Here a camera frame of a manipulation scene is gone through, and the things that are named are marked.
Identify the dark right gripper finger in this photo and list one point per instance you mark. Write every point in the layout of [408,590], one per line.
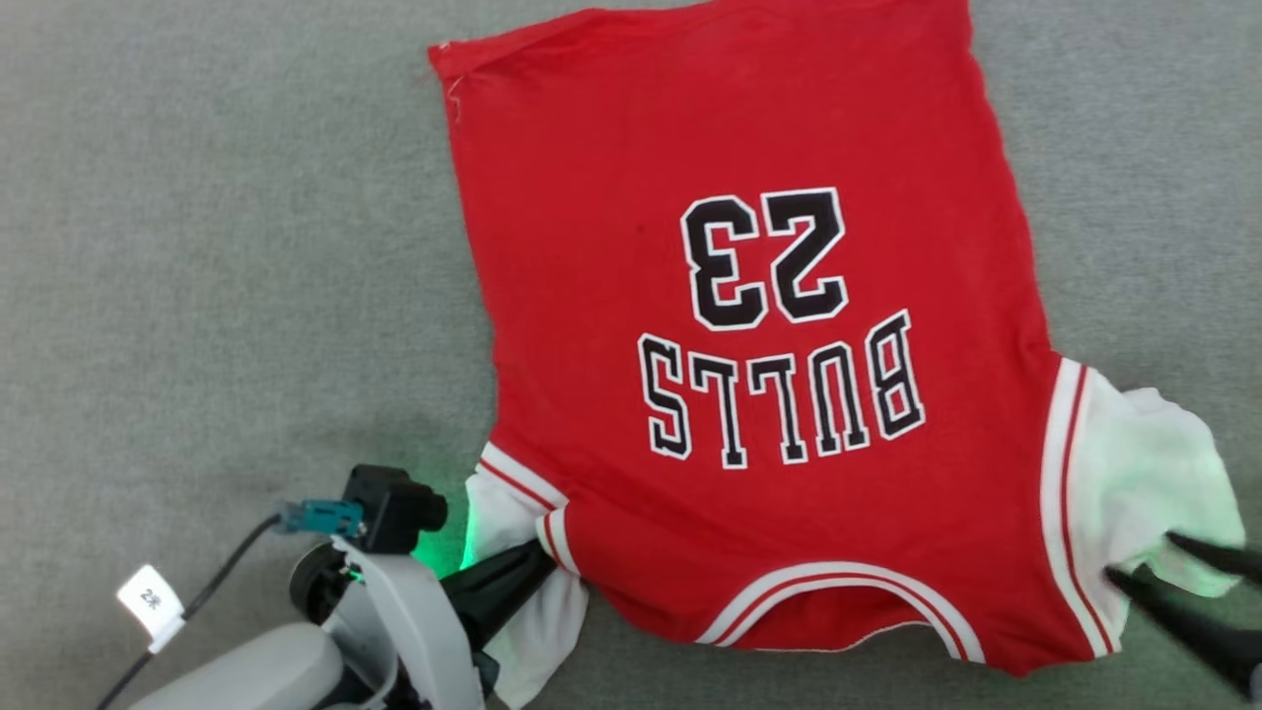
[1227,560]
[1198,631]

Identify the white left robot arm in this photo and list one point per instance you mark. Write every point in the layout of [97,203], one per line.
[246,671]

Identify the red Bulls 23 jersey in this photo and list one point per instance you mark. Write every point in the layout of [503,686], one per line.
[769,394]

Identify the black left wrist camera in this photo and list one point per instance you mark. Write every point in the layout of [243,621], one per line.
[394,508]

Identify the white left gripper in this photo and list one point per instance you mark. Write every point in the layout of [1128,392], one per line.
[404,631]

